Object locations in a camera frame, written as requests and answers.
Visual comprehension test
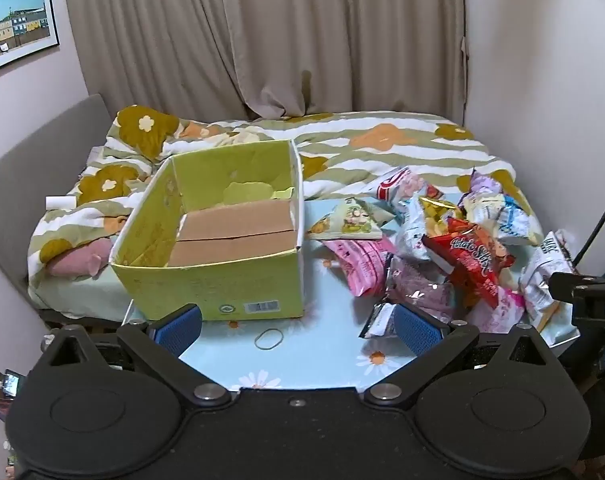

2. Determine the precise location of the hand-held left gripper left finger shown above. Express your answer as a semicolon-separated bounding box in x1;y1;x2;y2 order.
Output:
41;303;232;408

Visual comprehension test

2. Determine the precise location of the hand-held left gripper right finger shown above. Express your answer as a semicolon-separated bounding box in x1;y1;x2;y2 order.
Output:
365;303;559;409

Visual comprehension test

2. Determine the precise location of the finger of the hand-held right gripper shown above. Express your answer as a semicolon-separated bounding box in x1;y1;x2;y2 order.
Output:
548;270;605;305

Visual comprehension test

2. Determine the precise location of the yellow-green cardboard box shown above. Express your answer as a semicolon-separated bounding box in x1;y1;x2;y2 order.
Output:
109;139;306;322

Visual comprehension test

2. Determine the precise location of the pink snack bag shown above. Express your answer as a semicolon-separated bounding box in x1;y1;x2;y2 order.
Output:
321;236;399;297

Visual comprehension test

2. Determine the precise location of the pile of snack packets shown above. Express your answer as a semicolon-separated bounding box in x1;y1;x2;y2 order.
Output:
359;166;583;348

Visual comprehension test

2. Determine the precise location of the orange and cream snack bag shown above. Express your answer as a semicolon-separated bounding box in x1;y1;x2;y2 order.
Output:
307;198;384;242

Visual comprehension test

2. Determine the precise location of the tan rubber band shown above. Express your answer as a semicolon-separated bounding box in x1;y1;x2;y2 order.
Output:
254;328;286;350

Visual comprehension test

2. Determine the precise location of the light blue daisy tablecloth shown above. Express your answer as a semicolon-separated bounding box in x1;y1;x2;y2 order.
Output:
122;195;581;393

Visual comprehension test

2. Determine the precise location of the pink pillow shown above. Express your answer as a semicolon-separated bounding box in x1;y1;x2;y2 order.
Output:
46;236;117;279

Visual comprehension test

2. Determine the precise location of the small dark device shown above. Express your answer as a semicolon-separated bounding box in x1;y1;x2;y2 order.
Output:
0;369;25;402

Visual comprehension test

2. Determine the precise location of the striped floral blanket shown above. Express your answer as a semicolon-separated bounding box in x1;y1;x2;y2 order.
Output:
26;105;543;311

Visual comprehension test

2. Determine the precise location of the grey padded headboard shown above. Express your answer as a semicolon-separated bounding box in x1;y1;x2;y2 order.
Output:
0;92;111;311

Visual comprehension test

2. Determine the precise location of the beige curtain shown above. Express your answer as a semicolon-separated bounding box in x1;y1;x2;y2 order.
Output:
61;0;472;122

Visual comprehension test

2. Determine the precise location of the black cable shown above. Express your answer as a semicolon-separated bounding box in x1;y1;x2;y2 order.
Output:
574;174;605;267

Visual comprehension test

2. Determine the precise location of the framed wall poster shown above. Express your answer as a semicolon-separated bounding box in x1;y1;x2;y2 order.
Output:
0;0;62;79

